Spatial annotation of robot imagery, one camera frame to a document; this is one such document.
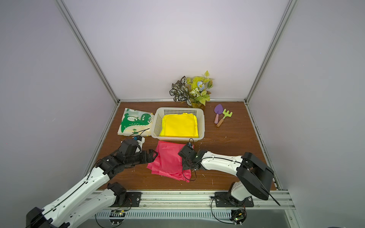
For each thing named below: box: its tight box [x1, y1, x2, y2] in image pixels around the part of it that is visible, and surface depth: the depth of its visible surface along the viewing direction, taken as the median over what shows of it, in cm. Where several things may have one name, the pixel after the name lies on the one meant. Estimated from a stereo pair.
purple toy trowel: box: [214, 104, 224, 124], surface depth 116 cm
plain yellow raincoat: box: [159, 112, 199, 138], surface depth 102 cm
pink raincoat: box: [146, 140, 192, 183], surface depth 84 cm
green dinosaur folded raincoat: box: [117, 107, 155, 137], surface depth 102 cm
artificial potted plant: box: [169, 70, 214, 109], surface depth 97 cm
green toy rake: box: [216, 108, 233, 128], surface depth 112 cm
